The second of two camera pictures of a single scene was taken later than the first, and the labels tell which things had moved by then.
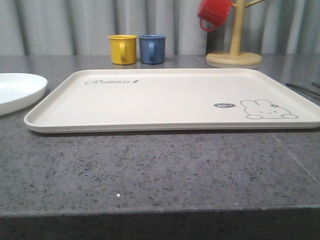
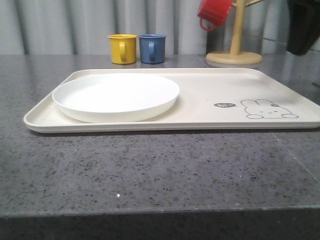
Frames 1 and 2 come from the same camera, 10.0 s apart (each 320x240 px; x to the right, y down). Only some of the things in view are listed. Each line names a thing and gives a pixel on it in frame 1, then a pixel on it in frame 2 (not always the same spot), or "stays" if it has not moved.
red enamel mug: (215, 11) stays
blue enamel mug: (152, 48) stays
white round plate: (19, 91) → (115, 98)
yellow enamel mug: (123, 49) stays
